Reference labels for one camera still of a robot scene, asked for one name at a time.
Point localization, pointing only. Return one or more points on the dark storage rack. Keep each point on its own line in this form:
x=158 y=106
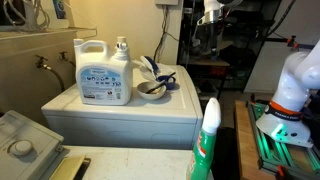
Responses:
x=240 y=50

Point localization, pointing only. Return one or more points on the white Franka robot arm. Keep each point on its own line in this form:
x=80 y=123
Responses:
x=290 y=90

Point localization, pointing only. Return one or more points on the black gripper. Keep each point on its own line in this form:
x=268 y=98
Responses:
x=210 y=33

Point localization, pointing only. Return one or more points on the wooden table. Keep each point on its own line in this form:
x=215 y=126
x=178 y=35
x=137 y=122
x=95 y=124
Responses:
x=244 y=146

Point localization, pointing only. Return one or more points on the metal wall faucet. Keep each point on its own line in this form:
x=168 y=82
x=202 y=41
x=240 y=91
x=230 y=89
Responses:
x=41 y=61
x=64 y=56

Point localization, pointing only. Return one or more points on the beige ceramic bowl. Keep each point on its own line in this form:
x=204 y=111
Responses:
x=146 y=91

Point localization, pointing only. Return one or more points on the white wall outlet box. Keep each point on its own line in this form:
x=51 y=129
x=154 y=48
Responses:
x=166 y=2

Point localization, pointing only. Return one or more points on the blue hand brush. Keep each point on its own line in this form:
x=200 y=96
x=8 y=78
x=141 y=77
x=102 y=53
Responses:
x=151 y=63

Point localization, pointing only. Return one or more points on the white top-load washer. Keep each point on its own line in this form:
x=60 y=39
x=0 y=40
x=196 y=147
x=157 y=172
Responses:
x=133 y=163

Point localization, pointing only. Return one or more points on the small orange clamp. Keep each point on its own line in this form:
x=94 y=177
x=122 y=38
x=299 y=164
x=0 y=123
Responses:
x=281 y=171

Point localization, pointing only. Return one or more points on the aluminium mounting frame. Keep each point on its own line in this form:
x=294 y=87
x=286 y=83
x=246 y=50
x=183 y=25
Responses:
x=266 y=153

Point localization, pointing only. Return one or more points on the green spray bottle white nozzle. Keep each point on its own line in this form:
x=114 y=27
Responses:
x=203 y=150

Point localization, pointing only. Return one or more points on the white front-load washing machine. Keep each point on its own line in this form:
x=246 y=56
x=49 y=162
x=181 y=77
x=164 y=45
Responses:
x=133 y=126

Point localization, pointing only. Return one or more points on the wooden wall shelf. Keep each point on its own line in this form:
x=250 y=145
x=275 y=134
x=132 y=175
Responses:
x=50 y=33

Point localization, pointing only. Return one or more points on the large white detergent jug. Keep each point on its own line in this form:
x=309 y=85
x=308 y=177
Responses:
x=103 y=83

